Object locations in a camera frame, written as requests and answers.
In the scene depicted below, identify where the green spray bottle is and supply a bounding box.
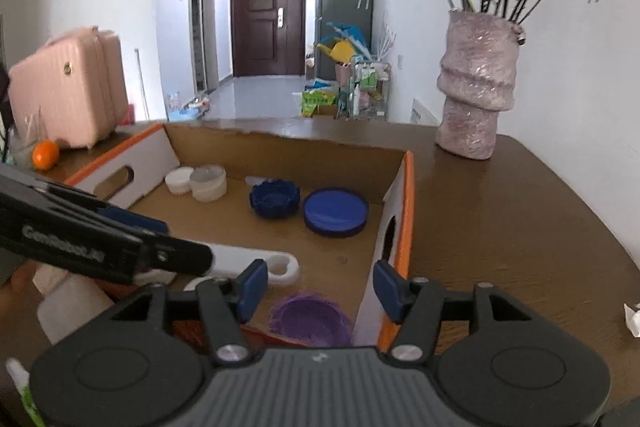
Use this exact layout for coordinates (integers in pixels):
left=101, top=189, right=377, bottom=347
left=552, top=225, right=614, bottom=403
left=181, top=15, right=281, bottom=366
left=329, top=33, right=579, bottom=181
left=6, top=358, right=46, bottom=427

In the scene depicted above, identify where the translucent plastic box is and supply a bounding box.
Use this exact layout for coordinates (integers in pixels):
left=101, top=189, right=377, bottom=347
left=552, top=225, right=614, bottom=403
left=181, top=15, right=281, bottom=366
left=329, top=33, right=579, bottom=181
left=32, top=265, right=113, bottom=345

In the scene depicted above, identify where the dark brown door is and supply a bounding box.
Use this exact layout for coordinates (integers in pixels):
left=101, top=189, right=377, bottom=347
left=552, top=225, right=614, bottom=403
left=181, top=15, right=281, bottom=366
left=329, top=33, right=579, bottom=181
left=231, top=0, right=306, bottom=77

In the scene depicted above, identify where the dark blue ridged cap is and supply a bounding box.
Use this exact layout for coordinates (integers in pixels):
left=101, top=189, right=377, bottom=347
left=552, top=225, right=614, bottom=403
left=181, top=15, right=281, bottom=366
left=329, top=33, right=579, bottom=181
left=250, top=180, right=300, bottom=220

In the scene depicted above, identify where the pink suitcase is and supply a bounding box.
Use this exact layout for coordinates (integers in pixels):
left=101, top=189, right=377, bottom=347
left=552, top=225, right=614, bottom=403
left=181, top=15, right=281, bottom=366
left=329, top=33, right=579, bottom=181
left=9, top=26, right=128, bottom=148

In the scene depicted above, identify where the crumpled white tissue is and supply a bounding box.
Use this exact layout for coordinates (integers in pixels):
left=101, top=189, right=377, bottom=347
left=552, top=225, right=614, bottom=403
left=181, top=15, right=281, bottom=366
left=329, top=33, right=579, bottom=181
left=624, top=303, right=640, bottom=338

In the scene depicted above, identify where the purple ridged cap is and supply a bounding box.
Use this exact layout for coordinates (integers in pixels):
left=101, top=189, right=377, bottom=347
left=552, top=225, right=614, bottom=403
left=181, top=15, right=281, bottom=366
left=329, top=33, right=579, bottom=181
left=269, top=293, right=352, bottom=348

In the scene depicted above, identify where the pink textured vase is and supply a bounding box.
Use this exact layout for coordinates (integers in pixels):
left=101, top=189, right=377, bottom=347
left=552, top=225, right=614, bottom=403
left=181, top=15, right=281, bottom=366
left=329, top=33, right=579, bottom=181
left=436, top=11, right=526, bottom=160

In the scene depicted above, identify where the red cardboard box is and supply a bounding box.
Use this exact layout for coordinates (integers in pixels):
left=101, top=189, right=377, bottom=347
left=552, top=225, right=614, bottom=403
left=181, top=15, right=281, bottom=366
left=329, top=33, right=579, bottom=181
left=66, top=124, right=416, bottom=349

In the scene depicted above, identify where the blue round lid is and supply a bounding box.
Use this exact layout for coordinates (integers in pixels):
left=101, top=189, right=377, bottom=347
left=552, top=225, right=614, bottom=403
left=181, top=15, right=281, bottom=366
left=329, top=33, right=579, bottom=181
left=303, top=187, right=369, bottom=237

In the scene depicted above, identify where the white round lid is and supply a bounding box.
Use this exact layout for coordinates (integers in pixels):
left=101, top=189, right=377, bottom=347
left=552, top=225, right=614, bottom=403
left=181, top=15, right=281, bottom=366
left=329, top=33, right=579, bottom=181
left=164, top=167, right=194, bottom=195

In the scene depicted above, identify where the clear glass cup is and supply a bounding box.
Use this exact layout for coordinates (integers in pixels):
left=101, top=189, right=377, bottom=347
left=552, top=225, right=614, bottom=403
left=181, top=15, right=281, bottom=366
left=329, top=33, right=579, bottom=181
left=10, top=110, right=48, bottom=170

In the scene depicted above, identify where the wire storage rack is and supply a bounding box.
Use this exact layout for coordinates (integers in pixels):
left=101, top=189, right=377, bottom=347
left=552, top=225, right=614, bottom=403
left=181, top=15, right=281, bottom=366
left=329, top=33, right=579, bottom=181
left=337, top=56, right=392, bottom=121

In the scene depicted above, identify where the orange fruit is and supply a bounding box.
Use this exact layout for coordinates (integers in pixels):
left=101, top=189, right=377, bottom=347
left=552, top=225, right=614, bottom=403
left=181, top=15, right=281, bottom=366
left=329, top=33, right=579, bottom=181
left=32, top=140, right=60, bottom=171

